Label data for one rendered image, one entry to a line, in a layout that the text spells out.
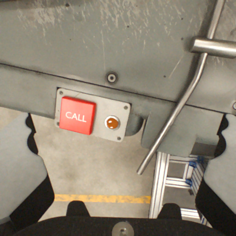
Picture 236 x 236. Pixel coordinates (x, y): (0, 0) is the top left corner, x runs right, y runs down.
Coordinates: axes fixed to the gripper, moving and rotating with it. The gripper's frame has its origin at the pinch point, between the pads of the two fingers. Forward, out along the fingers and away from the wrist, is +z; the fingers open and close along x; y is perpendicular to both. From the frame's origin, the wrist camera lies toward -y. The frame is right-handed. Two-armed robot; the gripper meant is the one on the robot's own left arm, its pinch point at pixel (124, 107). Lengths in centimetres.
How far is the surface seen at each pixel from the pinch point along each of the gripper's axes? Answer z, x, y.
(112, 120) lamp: 14.1, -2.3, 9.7
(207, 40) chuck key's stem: 14.1, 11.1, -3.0
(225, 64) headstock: 15.0, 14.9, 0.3
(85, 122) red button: 13.6, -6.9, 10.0
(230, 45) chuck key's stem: 13.6, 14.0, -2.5
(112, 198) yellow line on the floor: 109, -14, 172
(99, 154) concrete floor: 122, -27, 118
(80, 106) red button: 14.3, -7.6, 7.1
